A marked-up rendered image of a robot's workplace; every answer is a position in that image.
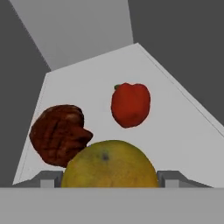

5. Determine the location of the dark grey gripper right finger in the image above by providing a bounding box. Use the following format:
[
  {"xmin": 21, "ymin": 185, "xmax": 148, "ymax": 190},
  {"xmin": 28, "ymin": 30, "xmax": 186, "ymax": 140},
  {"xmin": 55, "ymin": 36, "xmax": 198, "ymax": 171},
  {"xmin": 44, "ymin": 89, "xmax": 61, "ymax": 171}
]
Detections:
[{"xmin": 156, "ymin": 170, "xmax": 214, "ymax": 188}]

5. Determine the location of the orange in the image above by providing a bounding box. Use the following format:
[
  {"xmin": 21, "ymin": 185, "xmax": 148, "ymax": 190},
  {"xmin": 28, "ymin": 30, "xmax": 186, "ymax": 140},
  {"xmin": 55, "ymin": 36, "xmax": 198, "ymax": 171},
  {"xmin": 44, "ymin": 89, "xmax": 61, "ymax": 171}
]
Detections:
[{"xmin": 60, "ymin": 139, "xmax": 160, "ymax": 188}]

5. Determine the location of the red bell pepper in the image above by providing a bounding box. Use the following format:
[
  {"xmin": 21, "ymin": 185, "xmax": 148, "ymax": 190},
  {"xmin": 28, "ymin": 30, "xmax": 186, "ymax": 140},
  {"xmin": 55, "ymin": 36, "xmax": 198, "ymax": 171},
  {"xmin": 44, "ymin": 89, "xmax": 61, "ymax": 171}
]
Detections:
[{"xmin": 110, "ymin": 82, "xmax": 151, "ymax": 129}]

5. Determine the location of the brown grilled steak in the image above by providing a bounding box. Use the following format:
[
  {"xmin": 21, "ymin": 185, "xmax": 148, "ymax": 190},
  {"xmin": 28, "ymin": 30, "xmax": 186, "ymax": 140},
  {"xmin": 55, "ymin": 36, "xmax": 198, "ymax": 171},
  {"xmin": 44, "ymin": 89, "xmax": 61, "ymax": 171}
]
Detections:
[{"xmin": 29, "ymin": 104, "xmax": 95, "ymax": 169}]

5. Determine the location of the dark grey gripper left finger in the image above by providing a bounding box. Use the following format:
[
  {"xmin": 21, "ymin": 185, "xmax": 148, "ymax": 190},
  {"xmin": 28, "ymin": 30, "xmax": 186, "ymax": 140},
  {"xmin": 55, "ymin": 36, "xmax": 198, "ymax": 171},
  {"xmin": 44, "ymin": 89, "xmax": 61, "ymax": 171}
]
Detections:
[{"xmin": 13, "ymin": 170, "xmax": 64, "ymax": 188}]

